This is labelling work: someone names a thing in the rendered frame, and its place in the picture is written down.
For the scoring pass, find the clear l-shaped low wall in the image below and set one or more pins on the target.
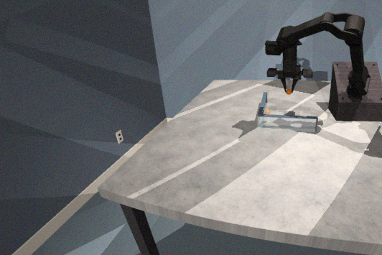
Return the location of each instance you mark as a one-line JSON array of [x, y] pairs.
[[290, 124]]

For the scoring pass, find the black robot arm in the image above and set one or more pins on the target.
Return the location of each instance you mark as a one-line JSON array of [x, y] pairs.
[[288, 40]]

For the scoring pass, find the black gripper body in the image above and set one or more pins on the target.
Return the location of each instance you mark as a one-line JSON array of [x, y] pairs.
[[307, 73]]

